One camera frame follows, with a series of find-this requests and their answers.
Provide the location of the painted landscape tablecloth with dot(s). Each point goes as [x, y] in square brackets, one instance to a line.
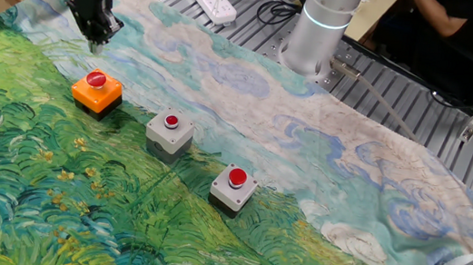
[306, 160]

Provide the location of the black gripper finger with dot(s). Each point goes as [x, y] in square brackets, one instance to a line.
[82, 21]
[108, 31]

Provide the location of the person forearm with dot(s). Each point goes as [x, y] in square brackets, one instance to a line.
[439, 19]

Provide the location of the beige wooden board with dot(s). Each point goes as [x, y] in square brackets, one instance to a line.
[371, 13]

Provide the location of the white black-based box red button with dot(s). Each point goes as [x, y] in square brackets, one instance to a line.
[228, 195]

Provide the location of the black office chair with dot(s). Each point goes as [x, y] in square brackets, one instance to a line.
[455, 74]

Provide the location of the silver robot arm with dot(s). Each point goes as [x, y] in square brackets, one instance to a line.
[317, 42]

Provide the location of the orange box red mushroom button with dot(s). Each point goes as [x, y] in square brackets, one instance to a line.
[99, 98]

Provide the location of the grey box small red button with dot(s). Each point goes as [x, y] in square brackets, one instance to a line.
[167, 139]

